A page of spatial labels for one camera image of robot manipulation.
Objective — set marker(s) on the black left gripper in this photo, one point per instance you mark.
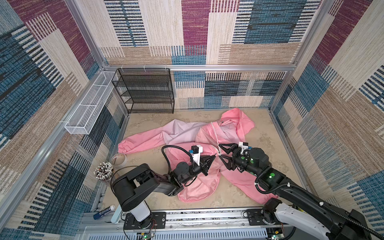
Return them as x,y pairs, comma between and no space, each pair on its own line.
205,163

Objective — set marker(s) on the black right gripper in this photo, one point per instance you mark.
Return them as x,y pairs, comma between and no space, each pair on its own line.
230,164

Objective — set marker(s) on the pink hooded zip jacket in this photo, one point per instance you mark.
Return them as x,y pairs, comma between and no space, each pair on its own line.
231,128

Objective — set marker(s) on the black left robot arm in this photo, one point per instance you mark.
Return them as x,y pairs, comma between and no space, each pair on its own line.
132,188

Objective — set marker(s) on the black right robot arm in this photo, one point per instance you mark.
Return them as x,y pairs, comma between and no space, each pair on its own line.
309,213

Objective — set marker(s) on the cup of white-tipped markers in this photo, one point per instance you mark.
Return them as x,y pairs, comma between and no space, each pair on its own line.
104,171

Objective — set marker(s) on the blue marker pen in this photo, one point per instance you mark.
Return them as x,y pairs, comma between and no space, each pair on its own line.
102,213

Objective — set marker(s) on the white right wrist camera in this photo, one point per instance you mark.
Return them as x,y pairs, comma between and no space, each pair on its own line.
244,146

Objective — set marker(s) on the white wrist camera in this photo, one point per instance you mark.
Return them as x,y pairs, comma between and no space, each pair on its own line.
244,146
196,153

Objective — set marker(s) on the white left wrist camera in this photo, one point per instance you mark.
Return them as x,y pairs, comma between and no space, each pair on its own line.
196,153

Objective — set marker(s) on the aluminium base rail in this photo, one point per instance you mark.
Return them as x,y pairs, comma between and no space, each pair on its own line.
206,224

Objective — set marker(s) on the black wire shelf rack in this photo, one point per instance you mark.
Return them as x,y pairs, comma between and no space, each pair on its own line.
145,90

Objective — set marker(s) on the white wire mesh basket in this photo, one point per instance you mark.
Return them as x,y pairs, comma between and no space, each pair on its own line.
87,112

